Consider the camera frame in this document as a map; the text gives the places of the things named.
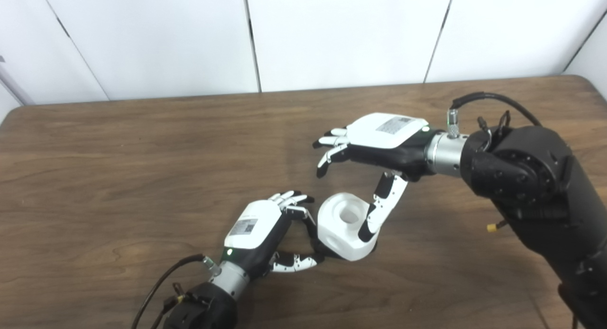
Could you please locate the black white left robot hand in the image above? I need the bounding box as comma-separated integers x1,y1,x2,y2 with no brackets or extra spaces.
221,191,325,280

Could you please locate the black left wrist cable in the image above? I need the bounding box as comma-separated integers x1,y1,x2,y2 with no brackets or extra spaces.
131,254,221,329

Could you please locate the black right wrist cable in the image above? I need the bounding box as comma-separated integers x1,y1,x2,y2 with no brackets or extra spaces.
447,92,543,137

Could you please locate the round white faceted piece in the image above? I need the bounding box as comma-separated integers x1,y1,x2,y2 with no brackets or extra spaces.
317,192,377,262

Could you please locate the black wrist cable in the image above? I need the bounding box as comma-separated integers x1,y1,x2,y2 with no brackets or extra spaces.
447,92,543,137
131,254,221,329

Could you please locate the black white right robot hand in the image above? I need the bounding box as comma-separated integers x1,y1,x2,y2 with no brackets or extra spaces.
313,113,434,243

